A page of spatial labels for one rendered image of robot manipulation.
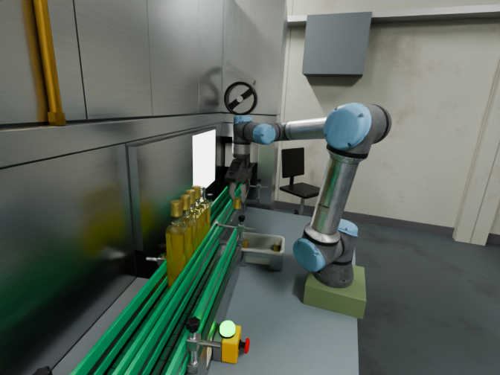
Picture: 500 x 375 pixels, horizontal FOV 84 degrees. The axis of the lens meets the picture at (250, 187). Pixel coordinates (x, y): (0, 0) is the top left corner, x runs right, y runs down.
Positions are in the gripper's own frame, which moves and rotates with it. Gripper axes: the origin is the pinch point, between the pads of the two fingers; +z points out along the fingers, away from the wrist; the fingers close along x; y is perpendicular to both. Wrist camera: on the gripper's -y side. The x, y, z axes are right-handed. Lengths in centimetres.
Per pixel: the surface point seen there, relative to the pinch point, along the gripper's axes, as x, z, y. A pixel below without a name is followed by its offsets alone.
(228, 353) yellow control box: -17, 25, -51
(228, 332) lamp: -16, 20, -49
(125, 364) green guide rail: -4, 8, -74
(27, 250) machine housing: 15, -13, -75
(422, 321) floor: -115, 106, 90
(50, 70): 15, -45, -65
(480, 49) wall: -169, -105, 276
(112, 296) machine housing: 18, 15, -53
